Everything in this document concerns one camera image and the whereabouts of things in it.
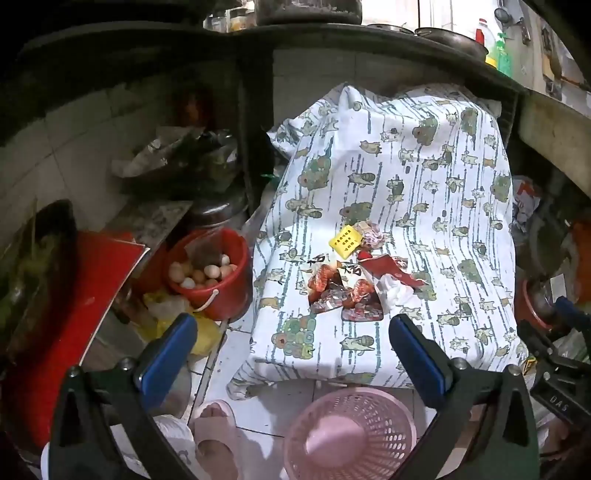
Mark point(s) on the dark stone counter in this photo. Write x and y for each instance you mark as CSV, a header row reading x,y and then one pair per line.
x,y
369,39

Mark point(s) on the crumpled white tissue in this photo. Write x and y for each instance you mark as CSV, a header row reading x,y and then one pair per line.
x,y
397,293

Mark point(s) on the shallow metal pan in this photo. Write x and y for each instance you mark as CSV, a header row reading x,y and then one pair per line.
x,y
388,28

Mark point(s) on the person's white trouser leg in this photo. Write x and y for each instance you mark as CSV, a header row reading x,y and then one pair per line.
x,y
178,438

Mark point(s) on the crumpled pink wrapper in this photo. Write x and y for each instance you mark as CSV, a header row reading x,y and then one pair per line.
x,y
371,237

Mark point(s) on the pink plastic basket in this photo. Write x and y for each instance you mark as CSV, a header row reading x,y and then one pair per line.
x,y
341,438

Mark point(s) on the pile of eggs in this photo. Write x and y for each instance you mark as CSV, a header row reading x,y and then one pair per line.
x,y
198,276

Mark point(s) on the white red plastic bag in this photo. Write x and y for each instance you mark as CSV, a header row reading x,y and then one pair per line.
x,y
524,207

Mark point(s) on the person's foot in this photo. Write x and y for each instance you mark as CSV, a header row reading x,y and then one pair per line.
x,y
210,450

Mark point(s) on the red bottle cap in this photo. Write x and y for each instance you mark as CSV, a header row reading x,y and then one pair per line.
x,y
365,255

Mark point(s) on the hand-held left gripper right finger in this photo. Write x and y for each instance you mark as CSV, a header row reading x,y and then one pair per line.
x,y
415,360

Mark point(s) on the yellow packet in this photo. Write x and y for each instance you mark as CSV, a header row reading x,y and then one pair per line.
x,y
344,241

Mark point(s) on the red plastic bucket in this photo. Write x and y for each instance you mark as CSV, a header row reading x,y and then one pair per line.
x,y
231,290

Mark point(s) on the green bottle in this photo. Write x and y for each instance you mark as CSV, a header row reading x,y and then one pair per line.
x,y
504,57

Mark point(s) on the red capped bottle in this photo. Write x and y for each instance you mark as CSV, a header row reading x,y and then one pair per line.
x,y
482,37

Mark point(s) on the pink slipper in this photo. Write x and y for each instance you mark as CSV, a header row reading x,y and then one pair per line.
x,y
224,431

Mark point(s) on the red board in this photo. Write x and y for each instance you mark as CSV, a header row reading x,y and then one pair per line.
x,y
83,300

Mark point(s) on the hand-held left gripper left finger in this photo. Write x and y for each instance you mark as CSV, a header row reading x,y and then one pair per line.
x,y
167,357

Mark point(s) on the grey stone slab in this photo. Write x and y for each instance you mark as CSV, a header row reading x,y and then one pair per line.
x,y
147,221

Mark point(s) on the yellow plastic bag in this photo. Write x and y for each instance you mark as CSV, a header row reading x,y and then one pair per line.
x,y
159,304

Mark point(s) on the animal print white cloth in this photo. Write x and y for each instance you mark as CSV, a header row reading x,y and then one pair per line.
x,y
415,184

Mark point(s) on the dark metal pot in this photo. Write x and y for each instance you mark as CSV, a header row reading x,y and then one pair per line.
x,y
217,214

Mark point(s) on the torn brown snack wrapper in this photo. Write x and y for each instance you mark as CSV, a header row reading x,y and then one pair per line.
x,y
325,288

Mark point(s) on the glass jars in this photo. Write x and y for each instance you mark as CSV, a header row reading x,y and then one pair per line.
x,y
226,21

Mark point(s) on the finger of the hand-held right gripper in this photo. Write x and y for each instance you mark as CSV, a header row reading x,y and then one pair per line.
x,y
572,313
545,344

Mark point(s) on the red rimmed pot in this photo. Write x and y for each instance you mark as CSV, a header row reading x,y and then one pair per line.
x,y
535,295

